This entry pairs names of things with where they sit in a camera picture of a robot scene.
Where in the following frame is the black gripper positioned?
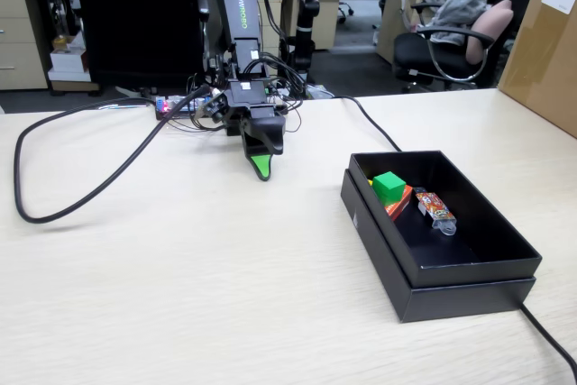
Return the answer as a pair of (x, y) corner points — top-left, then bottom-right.
(223, 78), (288, 183)

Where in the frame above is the green cube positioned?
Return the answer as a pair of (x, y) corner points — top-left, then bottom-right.
(371, 170), (408, 208)

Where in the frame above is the red white cardboard box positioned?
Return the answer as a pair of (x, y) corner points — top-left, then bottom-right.
(382, 185), (414, 223)

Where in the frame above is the brown cardboard box behind chair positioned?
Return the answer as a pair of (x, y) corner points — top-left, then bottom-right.
(376, 0), (429, 64)

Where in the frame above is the black open box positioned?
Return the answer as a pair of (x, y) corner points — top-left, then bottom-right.
(340, 168), (537, 324)
(348, 149), (543, 289)

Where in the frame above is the large brown cardboard box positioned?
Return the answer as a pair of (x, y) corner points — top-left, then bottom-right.
(498, 0), (577, 139)

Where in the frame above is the blue controller circuit board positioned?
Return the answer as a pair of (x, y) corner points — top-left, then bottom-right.
(154, 95), (202, 121)

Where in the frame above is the beige side cabinet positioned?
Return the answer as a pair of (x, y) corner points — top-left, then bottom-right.
(310, 0), (344, 51)

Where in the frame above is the black office chair with armrests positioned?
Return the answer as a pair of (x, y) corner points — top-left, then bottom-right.
(391, 0), (497, 91)

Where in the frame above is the patterned lighter clear case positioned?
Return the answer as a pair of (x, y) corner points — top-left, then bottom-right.
(413, 186), (458, 237)

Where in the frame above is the large black chair back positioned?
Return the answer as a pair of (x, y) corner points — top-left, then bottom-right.
(69, 0), (206, 91)

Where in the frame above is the gray cloth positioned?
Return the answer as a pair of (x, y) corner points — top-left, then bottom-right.
(426, 0), (490, 46)

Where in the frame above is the pink cushion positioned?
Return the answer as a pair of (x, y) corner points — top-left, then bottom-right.
(465, 0), (515, 65)

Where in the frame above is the beige drawer cabinet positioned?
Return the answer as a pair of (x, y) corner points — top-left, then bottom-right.
(0, 0), (50, 91)

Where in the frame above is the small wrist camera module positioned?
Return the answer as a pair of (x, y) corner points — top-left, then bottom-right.
(197, 91), (231, 124)

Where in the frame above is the beige pedestal drawer unit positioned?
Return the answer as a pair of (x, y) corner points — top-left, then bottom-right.
(256, 0), (285, 61)

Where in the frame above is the thick black camera cable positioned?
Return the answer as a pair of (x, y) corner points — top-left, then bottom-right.
(13, 84), (212, 225)

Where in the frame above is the black power cable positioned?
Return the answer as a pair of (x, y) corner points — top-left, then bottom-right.
(331, 95), (577, 372)

